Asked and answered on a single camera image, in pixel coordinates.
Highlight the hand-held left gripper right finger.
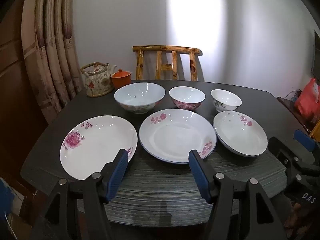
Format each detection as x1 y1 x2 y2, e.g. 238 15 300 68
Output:
188 149 288 240

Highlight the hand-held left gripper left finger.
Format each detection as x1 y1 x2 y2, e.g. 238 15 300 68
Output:
31 149 129 240

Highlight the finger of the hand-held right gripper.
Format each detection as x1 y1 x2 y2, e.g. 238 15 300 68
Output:
294 129 320 155
268 137 320 178

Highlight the large white peony plate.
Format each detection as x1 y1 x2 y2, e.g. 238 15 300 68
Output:
59 115 138 180

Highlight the small blue-rimmed floral plate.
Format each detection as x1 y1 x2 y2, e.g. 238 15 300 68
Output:
213 111 268 157

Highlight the wide blue-rimmed floral plate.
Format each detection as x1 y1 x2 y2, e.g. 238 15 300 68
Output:
139 108 217 164

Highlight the small white floral bowl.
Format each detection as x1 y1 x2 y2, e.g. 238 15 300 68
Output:
210 89 242 113

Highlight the large pale blue bowl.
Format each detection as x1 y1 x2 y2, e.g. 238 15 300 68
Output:
114 82 166 114

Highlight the pink patterned bowl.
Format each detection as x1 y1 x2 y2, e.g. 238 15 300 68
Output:
169 86 206 111

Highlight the red plastic bag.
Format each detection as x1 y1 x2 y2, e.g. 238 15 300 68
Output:
294 78 320 123

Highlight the floral ceramic teapot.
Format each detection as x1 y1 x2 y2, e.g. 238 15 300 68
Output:
80 62 117 97

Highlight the orange lidded cup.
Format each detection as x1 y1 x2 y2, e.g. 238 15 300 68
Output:
111 69 132 89

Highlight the blue foam mat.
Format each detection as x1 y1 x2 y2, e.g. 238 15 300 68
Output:
0 177 15 215

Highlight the wooden chair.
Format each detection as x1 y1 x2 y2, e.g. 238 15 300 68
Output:
132 45 203 82

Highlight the beige patterned curtain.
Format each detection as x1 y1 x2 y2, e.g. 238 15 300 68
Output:
21 0 84 124

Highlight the brown wooden door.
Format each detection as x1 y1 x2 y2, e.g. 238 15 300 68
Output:
0 0 50 170

